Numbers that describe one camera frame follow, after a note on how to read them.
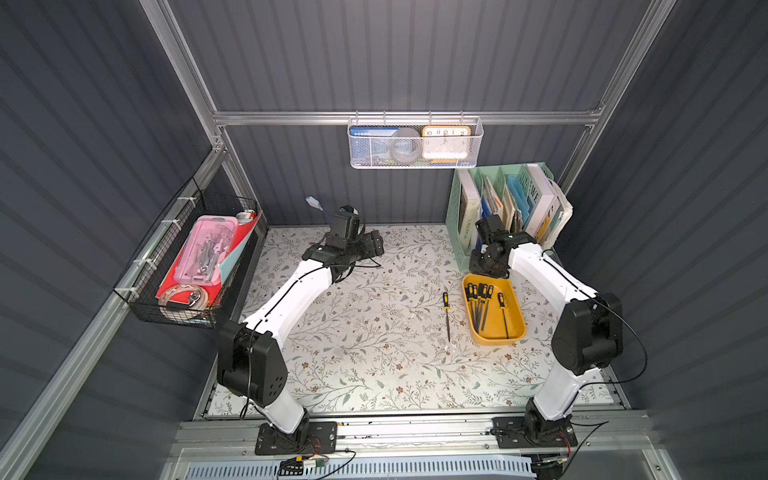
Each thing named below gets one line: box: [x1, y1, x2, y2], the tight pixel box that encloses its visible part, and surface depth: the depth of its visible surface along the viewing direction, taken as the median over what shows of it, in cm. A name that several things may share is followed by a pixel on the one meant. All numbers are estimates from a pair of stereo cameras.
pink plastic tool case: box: [173, 216, 238, 286], surface depth 74 cm
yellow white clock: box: [421, 125, 472, 160], surface depth 90 cm
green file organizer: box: [445, 163, 574, 270], surface depth 99 cm
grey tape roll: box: [390, 127, 422, 164], surface depth 89 cm
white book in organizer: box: [525, 163, 564, 245], surface depth 100 cm
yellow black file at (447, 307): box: [443, 292, 451, 342], surface depth 101 cm
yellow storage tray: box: [462, 273, 527, 346], surface depth 98 cm
